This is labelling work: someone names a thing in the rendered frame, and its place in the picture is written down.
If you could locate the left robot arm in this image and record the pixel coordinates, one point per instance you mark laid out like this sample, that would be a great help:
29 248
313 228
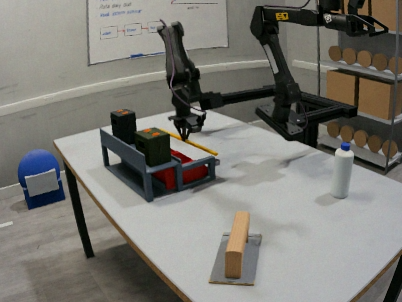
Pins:
288 92

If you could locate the white bottle with blue cap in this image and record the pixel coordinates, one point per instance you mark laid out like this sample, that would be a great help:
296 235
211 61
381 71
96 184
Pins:
342 171

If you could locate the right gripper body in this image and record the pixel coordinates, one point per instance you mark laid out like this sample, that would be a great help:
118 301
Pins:
183 115

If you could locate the yellow bar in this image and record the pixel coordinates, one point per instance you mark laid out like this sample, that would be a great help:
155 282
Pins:
193 144

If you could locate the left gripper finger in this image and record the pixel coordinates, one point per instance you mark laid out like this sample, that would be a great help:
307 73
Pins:
353 26
371 21

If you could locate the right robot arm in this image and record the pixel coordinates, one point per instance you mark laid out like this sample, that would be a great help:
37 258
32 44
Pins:
172 38

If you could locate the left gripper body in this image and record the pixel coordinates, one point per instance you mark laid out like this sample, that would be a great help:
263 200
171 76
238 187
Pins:
342 20

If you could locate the grey metal shelf rack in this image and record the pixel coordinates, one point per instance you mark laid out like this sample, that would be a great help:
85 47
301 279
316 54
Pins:
144 187

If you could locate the sanding float with wooden handle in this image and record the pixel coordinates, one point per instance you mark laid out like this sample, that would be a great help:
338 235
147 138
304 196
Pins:
229 268

